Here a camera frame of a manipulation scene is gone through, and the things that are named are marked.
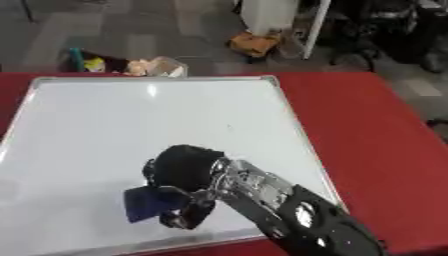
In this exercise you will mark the open bin with trash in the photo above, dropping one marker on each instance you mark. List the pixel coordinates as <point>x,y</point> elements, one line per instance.
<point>125,65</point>

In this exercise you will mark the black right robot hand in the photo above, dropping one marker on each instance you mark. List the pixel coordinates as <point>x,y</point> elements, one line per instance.
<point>184,168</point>

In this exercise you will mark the white whiteboard with metal frame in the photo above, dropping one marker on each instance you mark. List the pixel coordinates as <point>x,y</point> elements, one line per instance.
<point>146,150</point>

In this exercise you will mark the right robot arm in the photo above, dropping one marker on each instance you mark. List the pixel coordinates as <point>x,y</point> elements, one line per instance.
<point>291,206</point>

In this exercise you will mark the black wheeled equipment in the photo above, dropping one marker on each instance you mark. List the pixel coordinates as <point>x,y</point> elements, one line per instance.
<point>388,31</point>

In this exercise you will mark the white pole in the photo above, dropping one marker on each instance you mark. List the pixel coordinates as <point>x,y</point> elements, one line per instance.
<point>315,28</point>

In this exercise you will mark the blue whiteboard eraser brush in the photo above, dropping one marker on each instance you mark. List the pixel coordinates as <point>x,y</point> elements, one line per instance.
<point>144,203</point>

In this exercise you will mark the white cabinet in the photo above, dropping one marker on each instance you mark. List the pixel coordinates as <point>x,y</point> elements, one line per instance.
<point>268,15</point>

